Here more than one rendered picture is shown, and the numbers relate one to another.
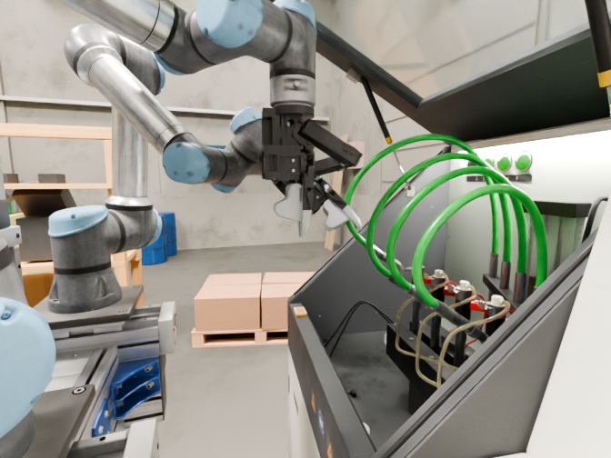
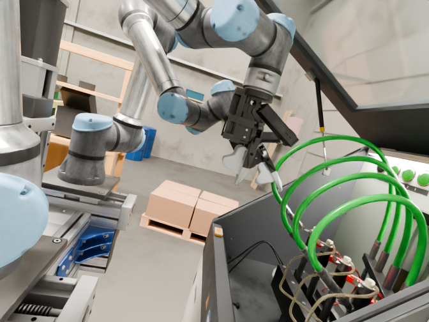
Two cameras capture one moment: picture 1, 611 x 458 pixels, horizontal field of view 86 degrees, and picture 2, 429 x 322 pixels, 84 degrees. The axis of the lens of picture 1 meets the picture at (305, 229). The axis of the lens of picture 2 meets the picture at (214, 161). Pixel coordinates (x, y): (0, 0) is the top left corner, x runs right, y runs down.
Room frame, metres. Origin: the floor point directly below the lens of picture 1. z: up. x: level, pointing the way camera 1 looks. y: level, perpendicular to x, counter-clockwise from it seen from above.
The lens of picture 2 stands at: (0.01, 0.01, 1.36)
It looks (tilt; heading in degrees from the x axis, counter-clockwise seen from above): 9 degrees down; 7
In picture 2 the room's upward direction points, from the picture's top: 17 degrees clockwise
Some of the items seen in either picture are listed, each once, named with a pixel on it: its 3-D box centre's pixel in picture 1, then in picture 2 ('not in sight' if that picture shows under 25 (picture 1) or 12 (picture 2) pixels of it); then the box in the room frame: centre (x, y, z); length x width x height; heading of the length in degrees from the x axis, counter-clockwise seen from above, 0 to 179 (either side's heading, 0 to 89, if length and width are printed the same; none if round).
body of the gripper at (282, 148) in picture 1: (288, 146); (246, 118); (0.56, 0.03, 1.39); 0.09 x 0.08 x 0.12; 101
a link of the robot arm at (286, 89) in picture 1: (293, 95); (261, 84); (0.56, 0.02, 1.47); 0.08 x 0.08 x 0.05
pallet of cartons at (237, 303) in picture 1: (262, 304); (195, 212); (2.91, 0.40, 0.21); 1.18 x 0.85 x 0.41; 101
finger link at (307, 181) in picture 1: (305, 183); (250, 148); (0.54, 0.00, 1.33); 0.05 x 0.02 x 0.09; 11
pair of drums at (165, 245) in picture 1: (155, 235); (139, 141); (5.69, 2.64, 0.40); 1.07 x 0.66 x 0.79; 19
